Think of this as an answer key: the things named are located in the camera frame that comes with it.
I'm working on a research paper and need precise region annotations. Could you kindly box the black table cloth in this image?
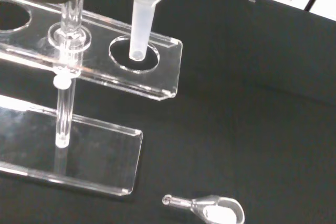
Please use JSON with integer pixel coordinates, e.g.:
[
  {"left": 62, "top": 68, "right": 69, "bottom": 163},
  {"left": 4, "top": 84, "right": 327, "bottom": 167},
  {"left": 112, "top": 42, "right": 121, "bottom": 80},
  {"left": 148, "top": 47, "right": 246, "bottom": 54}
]
[{"left": 0, "top": 0, "right": 336, "bottom": 224}]

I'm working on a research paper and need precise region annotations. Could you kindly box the clear acrylic funnel stand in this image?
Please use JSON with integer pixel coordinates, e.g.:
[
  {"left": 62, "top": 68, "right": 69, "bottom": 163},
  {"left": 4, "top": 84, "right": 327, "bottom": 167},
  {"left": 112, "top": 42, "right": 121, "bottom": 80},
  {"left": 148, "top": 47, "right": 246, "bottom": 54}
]
[{"left": 0, "top": 0, "right": 184, "bottom": 198}]

